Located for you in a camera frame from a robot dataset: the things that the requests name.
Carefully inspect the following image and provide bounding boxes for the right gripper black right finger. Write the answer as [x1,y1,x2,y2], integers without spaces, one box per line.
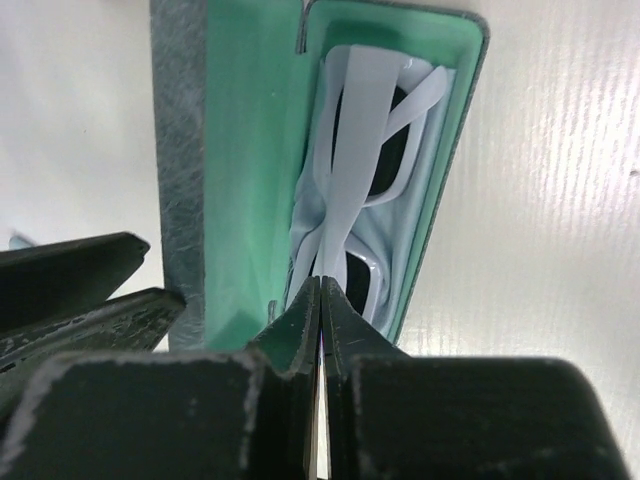
[320,277,629,479]

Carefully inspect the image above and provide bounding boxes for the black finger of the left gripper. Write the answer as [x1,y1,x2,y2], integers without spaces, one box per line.
[1,232,150,313]
[0,287,187,401]

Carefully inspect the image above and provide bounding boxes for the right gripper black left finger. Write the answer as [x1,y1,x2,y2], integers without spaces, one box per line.
[1,278,320,479]

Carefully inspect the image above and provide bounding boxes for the light blue cleaning cloth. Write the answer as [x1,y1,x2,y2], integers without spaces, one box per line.
[288,47,459,334]

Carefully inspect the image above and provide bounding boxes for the blue-grey glasses case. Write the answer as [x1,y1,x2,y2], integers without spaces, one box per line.
[149,1,490,351]

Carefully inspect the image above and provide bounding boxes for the white frame sunglasses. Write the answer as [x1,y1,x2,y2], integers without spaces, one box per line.
[287,43,449,324]

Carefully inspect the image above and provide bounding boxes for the small blue cloth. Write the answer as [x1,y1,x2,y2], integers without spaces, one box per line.
[8,232,36,250]

